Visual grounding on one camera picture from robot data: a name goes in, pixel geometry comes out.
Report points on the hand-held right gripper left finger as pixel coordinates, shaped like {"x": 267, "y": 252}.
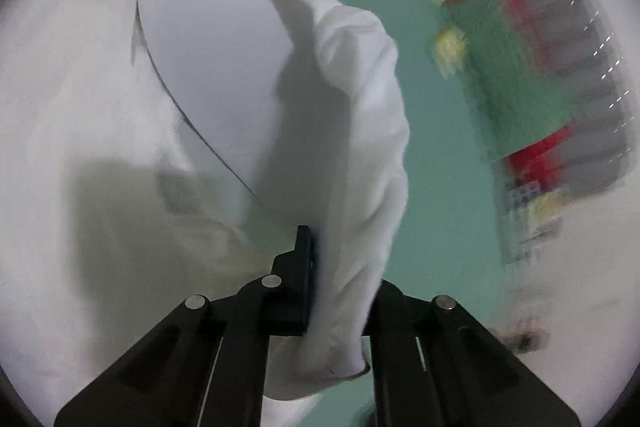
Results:
{"x": 305, "y": 279}

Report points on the small yellow packet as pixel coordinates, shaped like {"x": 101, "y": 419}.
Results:
{"x": 450, "y": 49}

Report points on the white garment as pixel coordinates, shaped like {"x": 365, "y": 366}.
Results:
{"x": 330, "y": 107}

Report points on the yellow green snack packet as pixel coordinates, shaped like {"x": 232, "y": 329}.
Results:
{"x": 547, "y": 205}

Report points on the grey padded headboard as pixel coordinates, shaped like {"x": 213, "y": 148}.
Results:
{"x": 575, "y": 57}

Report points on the green pillow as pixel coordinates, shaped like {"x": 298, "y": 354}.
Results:
{"x": 505, "y": 77}

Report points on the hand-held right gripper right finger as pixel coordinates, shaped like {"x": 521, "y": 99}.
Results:
{"x": 400, "y": 327}

